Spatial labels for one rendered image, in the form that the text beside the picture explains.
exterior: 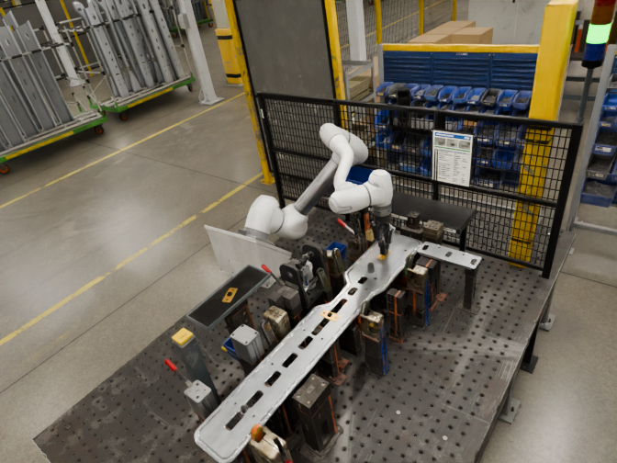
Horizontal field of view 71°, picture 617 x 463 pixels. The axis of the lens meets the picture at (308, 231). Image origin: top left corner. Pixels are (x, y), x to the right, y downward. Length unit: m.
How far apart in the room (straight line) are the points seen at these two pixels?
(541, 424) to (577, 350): 0.62
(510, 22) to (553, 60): 6.30
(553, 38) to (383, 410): 1.66
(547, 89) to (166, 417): 2.18
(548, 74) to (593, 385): 1.81
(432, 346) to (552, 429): 0.95
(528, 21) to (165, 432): 7.68
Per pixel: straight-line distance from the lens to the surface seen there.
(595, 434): 2.92
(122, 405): 2.32
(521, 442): 2.78
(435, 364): 2.11
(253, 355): 1.79
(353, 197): 1.86
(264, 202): 2.51
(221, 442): 1.65
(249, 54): 4.70
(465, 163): 2.38
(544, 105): 2.21
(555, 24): 2.12
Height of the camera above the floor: 2.35
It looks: 34 degrees down
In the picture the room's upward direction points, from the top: 10 degrees counter-clockwise
